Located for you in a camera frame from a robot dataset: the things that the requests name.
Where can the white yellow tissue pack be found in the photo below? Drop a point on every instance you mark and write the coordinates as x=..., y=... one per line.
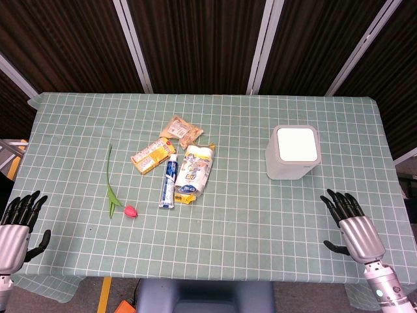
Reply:
x=194, y=172

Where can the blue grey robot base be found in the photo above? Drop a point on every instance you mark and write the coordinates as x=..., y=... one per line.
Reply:
x=205, y=296

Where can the yellow snack box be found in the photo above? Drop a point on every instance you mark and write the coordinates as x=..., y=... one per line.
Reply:
x=153, y=157

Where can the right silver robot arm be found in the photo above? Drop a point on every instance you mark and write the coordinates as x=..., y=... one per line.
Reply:
x=386, y=287

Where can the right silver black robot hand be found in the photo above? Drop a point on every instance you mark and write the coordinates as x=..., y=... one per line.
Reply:
x=360, y=234

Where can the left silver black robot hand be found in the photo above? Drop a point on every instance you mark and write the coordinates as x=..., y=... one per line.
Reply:
x=13, y=238

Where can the orange box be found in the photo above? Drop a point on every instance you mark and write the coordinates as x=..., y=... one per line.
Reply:
x=125, y=307

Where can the blue white toothpaste tube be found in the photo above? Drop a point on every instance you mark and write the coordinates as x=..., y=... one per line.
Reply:
x=168, y=184

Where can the aluminium frame with yellow part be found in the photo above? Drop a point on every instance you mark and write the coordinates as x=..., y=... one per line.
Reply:
x=11, y=153

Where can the pink artificial tulip flower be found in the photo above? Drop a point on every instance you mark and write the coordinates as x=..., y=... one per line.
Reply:
x=112, y=195

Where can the clear nut snack bag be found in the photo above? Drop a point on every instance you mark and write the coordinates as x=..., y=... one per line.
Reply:
x=180, y=130

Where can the white partition frame post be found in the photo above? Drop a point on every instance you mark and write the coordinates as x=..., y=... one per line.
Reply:
x=133, y=45
x=358, y=49
x=16, y=78
x=260, y=45

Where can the green checkered tablecloth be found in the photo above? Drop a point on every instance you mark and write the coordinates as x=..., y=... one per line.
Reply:
x=208, y=186

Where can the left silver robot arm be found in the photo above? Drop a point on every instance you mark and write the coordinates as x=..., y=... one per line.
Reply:
x=4, y=290

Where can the white square container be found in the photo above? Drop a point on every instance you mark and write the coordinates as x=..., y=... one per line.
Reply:
x=291, y=152

